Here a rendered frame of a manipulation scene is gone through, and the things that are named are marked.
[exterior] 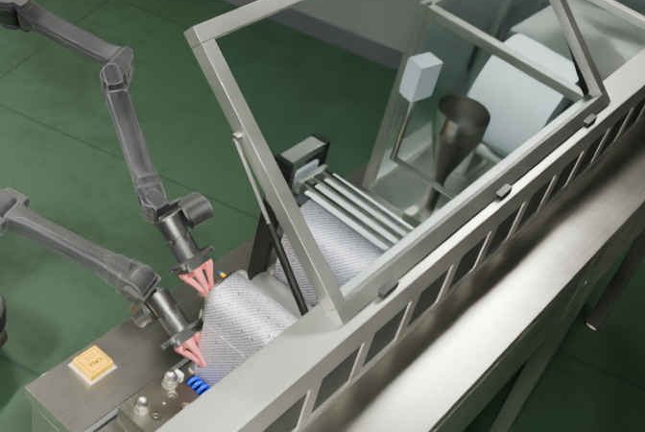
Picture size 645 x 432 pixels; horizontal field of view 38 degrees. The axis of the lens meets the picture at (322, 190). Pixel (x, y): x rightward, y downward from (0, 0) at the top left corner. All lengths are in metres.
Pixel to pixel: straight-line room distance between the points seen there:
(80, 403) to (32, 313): 1.39
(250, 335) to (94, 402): 0.50
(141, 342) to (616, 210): 1.26
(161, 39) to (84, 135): 0.96
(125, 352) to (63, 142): 2.14
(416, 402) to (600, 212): 0.84
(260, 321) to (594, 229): 0.86
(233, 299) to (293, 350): 0.55
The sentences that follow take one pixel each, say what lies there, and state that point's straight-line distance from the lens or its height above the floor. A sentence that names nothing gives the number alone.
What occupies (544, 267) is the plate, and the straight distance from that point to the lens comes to 2.18.
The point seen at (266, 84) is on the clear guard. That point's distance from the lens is 1.59.
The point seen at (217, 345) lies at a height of 1.18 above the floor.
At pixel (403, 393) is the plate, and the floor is 1.44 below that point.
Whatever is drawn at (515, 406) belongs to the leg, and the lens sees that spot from 3.40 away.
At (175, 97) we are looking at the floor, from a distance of 4.79.
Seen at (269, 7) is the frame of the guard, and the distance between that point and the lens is 1.63.
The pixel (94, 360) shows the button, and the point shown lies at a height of 0.92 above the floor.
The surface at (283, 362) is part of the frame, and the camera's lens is 1.50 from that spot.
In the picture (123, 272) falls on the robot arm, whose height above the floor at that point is 1.22.
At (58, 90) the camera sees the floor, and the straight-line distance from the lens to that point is 4.76.
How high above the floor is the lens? 2.81
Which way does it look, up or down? 40 degrees down
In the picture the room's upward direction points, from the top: 16 degrees clockwise
